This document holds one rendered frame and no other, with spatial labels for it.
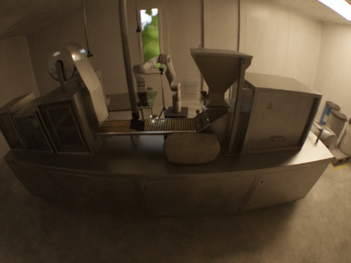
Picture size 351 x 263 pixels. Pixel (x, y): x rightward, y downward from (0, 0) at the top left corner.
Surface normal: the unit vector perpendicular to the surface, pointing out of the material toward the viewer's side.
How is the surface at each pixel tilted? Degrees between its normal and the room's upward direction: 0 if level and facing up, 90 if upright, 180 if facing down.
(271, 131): 90
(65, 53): 90
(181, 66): 90
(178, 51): 90
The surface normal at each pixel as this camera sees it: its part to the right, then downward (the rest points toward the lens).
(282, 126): -0.01, 0.56
